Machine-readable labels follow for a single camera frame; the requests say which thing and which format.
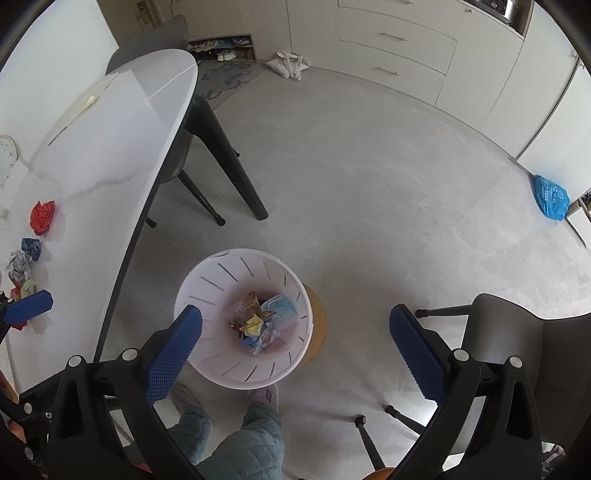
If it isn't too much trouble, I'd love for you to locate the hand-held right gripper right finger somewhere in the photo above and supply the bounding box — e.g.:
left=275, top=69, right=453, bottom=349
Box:
left=389, top=304, right=543, bottom=480

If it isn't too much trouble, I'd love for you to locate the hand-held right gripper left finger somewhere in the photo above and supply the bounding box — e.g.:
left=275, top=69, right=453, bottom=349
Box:
left=47, top=305, right=204, bottom=480

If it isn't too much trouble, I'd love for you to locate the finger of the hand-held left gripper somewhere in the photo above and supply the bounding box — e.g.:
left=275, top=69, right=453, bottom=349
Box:
left=0, top=373, right=61, bottom=462
left=0, top=290, right=54, bottom=342

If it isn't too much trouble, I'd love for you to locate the white slotted bin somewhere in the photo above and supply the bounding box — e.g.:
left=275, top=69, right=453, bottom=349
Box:
left=173, top=248, right=315, bottom=389

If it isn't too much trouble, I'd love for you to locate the blue face mask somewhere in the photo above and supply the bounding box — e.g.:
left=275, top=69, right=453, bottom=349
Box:
left=259, top=295, right=298, bottom=330

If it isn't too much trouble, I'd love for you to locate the grey crumpled wrapper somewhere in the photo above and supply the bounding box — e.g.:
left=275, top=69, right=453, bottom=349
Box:
left=6, top=250, right=31, bottom=283

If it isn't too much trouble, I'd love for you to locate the grey fluffy slipper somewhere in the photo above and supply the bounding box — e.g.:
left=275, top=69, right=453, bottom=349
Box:
left=248, top=383, right=280, bottom=409
left=168, top=381, right=206, bottom=418

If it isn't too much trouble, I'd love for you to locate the blue crumpled wrapper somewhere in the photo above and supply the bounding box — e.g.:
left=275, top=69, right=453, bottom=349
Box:
left=21, top=237, right=43, bottom=263

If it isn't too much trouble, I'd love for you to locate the person's left leg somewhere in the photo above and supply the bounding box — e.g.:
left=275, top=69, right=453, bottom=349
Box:
left=166, top=406, right=213, bottom=467

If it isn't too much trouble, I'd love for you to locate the person's leg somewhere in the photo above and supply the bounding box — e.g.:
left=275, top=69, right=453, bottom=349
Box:
left=196, top=404, right=283, bottom=480
left=166, top=406, right=213, bottom=467

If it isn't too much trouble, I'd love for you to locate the grey chair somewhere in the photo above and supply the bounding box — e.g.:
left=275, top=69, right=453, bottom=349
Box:
left=355, top=293, right=591, bottom=480
left=106, top=15, right=241, bottom=229

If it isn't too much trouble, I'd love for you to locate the red crumpled wrapper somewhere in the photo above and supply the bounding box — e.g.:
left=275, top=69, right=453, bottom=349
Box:
left=29, top=199, right=57, bottom=237

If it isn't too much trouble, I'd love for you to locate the round wooden stool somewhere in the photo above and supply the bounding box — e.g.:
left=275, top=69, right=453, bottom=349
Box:
left=300, top=284, right=328, bottom=367

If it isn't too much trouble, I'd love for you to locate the person's right leg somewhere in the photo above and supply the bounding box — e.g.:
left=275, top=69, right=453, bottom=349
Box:
left=196, top=404, right=283, bottom=480

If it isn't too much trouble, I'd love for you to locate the open yellow notebook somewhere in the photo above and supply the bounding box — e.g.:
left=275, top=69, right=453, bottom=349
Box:
left=46, top=76, right=116, bottom=146

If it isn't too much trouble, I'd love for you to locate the blue plastic bag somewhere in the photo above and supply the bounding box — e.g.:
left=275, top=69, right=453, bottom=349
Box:
left=534, top=174, right=571, bottom=222

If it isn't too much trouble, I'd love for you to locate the black table leg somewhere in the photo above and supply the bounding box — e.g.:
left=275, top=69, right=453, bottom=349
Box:
left=185, top=97, right=269, bottom=220

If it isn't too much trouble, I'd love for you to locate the grey patterned rug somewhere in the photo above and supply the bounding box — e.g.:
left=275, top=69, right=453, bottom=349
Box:
left=194, top=60, right=266, bottom=112

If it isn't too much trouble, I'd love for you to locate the beige drawer cabinet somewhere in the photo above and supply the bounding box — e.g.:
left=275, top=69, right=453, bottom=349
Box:
left=286, top=0, right=578, bottom=160

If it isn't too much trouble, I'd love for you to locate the white tote bag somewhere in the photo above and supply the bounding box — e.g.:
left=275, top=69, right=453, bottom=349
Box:
left=264, top=50, right=312, bottom=82

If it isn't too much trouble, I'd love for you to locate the row of shoes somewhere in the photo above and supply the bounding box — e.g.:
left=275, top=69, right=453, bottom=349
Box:
left=188, top=37, right=254, bottom=63

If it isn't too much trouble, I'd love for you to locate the tall beige cabinet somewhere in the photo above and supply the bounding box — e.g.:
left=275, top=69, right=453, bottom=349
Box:
left=185, top=0, right=340, bottom=70

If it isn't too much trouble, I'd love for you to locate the round silver wall clock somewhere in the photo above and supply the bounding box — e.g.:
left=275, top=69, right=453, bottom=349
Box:
left=0, top=135, right=21, bottom=188

